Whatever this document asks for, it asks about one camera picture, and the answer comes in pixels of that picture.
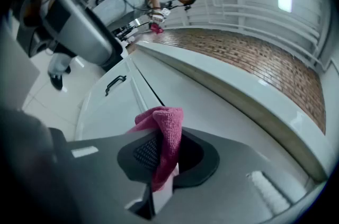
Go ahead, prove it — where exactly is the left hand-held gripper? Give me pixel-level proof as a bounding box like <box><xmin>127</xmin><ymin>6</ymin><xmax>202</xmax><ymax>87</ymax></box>
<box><xmin>0</xmin><ymin>0</ymin><xmax>124</xmax><ymax>112</ymax></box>

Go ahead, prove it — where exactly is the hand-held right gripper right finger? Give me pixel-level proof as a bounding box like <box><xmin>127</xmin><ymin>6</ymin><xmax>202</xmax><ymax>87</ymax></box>
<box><xmin>158</xmin><ymin>127</ymin><xmax>310</xmax><ymax>224</ymax></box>

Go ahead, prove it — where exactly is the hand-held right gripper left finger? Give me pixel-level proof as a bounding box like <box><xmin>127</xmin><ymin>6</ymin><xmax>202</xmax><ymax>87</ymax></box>
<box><xmin>51</xmin><ymin>129</ymin><xmax>163</xmax><ymax>224</ymax></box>

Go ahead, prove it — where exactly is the large white drawer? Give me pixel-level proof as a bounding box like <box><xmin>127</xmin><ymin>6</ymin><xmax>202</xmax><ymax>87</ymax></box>
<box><xmin>75</xmin><ymin>105</ymin><xmax>167</xmax><ymax>142</ymax></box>

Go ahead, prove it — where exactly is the pink cloth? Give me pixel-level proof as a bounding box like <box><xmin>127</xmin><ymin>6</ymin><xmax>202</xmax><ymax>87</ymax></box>
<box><xmin>148</xmin><ymin>22</ymin><xmax>165</xmax><ymax>35</ymax></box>
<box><xmin>127</xmin><ymin>105</ymin><xmax>184</xmax><ymax>193</ymax></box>

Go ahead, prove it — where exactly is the white cabinet door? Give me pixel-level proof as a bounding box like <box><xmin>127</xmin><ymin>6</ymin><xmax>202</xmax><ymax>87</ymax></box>
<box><xmin>83</xmin><ymin>57</ymin><xmax>153</xmax><ymax>115</ymax></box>

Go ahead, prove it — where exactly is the white vanity cabinet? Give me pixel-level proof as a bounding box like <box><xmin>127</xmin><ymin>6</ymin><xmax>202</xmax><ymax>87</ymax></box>
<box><xmin>75</xmin><ymin>53</ymin><xmax>313</xmax><ymax>192</ymax></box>

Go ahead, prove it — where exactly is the white washbasin countertop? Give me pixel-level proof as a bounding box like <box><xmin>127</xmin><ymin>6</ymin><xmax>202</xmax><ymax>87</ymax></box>
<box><xmin>132</xmin><ymin>40</ymin><xmax>331</xmax><ymax>183</ymax></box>

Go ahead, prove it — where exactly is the black door handle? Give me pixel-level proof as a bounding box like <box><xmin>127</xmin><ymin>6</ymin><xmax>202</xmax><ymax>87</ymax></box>
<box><xmin>105</xmin><ymin>75</ymin><xmax>127</xmax><ymax>97</ymax></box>

